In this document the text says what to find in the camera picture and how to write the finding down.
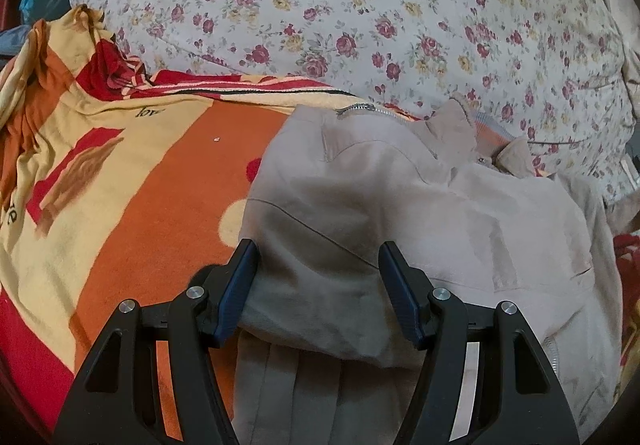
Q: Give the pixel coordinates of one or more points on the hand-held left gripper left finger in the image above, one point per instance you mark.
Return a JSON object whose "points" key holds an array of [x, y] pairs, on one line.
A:
{"points": [[234, 296]]}

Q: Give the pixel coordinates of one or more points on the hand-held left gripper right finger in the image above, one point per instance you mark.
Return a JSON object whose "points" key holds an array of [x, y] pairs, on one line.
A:
{"points": [[401, 297]]}

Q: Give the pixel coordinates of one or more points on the beige zip jacket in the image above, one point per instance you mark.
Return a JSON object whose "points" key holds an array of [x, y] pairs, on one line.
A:
{"points": [[350, 185]]}

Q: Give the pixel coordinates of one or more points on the orange red yellow blanket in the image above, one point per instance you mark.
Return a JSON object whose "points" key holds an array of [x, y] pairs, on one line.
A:
{"points": [[165, 175]]}

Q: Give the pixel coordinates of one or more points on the white floral quilt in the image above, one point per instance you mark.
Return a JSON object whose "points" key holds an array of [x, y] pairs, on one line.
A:
{"points": [[350, 0]]}

